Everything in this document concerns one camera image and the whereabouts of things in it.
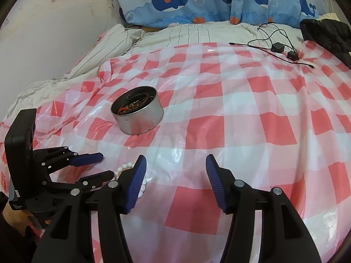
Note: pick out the blue whale print pillow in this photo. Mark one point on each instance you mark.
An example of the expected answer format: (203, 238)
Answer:
(175, 2)
(288, 0)

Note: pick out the round metal tin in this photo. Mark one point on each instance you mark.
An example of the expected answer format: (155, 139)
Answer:
(139, 122)

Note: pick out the small black adapter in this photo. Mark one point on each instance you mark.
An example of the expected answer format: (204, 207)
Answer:
(277, 46)
(292, 54)

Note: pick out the red checked plastic sheet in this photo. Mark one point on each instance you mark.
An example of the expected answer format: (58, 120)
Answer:
(246, 120)

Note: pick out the person's left hand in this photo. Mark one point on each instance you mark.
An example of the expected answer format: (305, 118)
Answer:
(15, 216)

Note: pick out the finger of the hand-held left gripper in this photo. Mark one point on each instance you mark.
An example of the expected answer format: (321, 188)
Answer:
(86, 159)
(98, 179)

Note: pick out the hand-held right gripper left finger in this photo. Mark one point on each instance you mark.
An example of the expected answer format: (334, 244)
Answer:
(135, 180)

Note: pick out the black jacket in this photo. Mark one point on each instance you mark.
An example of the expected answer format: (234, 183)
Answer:
(326, 34)

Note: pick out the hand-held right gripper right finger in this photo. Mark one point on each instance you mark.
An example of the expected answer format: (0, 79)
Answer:
(215, 180)

